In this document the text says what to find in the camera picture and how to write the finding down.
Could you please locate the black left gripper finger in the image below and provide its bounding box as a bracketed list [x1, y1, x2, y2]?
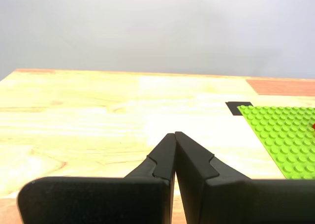
[174, 131, 315, 224]
[16, 132, 177, 224]

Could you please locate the green studded baseplate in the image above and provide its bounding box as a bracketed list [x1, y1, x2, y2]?
[237, 105, 315, 180]

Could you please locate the black tape patch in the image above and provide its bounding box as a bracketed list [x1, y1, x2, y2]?
[225, 101, 253, 117]

